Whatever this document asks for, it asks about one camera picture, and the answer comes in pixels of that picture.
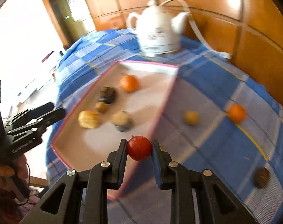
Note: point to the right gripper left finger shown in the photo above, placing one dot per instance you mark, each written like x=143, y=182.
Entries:
x=82, y=196

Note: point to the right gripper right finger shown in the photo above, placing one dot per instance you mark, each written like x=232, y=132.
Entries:
x=196, y=195

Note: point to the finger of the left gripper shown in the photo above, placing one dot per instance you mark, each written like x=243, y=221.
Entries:
x=43, y=121
x=26, y=116

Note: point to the small red tomato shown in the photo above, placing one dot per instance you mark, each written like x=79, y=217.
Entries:
x=139, y=148

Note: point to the small tan longan fruit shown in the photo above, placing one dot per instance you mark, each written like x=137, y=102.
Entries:
x=101, y=107

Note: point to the small tan round fruit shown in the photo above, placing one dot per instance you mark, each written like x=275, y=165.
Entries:
x=191, y=118

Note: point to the orange tangerine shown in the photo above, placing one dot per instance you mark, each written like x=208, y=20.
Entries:
x=236, y=113
x=129, y=83

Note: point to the dark brown oval fruit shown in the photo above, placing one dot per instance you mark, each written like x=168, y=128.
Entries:
x=261, y=177

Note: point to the person left hand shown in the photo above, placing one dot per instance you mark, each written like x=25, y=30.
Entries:
x=7, y=171

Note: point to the pink shallow cardboard tray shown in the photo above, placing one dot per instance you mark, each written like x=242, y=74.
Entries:
x=143, y=89

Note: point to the blue plaid tablecloth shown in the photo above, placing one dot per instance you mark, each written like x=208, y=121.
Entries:
x=208, y=85

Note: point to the wooden door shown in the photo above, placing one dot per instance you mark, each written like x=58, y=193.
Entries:
x=70, y=18

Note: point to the white ceramic electric kettle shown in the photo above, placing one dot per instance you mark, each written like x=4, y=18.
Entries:
x=158, y=31

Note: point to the wooden wall cabinet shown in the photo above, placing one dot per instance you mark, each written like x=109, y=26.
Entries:
x=251, y=31

